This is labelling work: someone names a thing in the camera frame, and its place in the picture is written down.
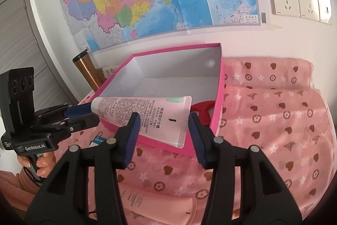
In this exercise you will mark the white blue medicine box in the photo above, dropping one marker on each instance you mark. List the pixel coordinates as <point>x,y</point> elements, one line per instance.
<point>99,141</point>

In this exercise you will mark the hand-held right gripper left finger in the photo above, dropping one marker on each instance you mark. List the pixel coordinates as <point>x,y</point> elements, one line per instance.
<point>131,138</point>

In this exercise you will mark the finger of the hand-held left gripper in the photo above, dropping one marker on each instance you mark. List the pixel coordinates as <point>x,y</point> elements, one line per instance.
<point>79,110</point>
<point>84,121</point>

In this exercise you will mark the person's left hand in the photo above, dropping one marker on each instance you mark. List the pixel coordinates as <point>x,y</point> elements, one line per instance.
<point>47,163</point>

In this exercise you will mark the copper thermos bottle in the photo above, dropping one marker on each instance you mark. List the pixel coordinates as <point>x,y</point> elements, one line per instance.
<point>89,69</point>

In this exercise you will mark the pale pink printed tube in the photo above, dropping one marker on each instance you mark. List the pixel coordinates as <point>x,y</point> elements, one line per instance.
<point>152,114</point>

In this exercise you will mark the pink printed blanket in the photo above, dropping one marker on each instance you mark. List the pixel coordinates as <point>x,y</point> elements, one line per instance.
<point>271,130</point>

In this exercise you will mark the red scissors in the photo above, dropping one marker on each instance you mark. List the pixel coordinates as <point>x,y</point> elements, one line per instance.
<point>204,111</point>

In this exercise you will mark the white wall switch plate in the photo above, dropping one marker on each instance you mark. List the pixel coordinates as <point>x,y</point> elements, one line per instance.
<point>325,8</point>

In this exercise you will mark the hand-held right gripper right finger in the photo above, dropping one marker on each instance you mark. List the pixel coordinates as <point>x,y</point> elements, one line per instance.
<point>196,138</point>

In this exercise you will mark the person's left forearm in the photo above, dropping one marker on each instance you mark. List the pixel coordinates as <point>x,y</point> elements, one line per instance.
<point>15,188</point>

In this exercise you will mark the grey door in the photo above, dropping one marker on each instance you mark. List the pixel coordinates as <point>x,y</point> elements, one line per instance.
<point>26,37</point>

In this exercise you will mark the pink cardboard box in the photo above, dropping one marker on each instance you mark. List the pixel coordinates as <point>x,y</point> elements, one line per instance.
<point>179,74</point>

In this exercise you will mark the salmon pink tube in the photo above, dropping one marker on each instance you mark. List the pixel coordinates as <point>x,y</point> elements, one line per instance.
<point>163,209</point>

